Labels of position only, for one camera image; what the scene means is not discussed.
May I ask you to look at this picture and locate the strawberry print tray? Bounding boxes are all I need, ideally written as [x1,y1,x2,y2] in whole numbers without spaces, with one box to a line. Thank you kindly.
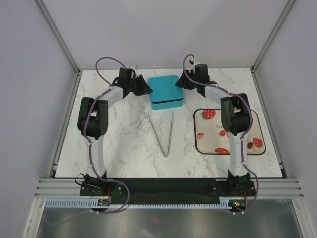
[194,109,266,155]

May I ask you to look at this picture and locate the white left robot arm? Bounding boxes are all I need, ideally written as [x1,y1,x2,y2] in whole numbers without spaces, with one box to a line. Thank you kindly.
[77,67,152,196]

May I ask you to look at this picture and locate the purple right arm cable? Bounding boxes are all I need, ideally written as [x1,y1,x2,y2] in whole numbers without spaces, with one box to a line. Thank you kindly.
[182,54,260,214]

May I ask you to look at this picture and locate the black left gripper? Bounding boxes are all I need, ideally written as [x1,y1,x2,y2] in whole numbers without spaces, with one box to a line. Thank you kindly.
[128,75,153,97]

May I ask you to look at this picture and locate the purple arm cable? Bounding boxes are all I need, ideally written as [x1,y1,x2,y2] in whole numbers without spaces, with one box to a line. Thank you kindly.
[84,56,132,214]
[182,54,260,214]

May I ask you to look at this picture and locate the teal chocolate box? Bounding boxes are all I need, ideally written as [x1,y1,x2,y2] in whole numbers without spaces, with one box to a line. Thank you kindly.
[151,98,184,111]

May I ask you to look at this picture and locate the teal box lid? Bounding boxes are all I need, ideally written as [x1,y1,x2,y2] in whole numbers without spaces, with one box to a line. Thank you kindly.
[148,75,183,104]

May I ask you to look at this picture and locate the white slotted cable duct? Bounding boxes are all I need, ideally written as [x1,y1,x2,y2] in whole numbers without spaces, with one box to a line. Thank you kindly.
[44,196,254,209]

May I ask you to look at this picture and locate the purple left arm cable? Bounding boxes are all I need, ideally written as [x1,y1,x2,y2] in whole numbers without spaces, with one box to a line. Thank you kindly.
[84,56,132,214]

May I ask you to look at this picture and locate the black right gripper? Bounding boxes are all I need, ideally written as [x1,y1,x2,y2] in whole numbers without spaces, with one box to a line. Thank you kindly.
[175,70,198,90]

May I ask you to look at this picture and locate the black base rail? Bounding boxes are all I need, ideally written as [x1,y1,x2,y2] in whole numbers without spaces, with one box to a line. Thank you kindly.
[79,177,256,205]

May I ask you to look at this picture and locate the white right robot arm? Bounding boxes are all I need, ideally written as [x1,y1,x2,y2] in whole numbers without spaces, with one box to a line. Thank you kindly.
[176,59,253,196]

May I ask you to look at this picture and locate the metal tongs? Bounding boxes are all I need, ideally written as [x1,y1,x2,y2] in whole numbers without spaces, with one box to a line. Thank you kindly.
[148,110,175,160]

